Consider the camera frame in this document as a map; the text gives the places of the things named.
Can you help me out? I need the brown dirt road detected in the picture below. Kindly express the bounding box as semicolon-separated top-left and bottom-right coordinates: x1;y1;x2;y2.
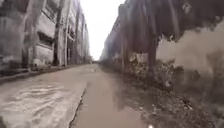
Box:
0;63;152;128

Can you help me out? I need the rubble and weeds strip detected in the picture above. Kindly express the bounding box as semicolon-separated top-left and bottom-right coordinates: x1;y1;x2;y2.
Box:
99;52;224;128

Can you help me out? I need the grey concrete building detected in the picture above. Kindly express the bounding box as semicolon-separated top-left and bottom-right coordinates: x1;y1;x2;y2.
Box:
0;0;93;73

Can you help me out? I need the raised concrete kerb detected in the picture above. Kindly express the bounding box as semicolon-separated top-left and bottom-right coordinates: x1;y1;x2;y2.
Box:
0;63;83;85

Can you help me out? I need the long stained wall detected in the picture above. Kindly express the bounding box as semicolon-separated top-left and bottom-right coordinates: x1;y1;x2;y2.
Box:
99;0;224;78

